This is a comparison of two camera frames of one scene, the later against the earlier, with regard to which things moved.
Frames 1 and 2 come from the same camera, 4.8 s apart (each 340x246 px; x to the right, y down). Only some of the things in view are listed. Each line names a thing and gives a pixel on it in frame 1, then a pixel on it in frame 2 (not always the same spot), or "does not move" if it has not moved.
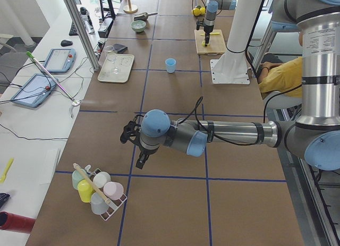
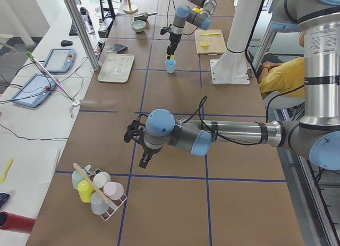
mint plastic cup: x=77 y=177 does not move
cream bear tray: x=116 y=68 does not move
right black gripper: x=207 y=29 -> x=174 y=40
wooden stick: x=92 y=184 does not move
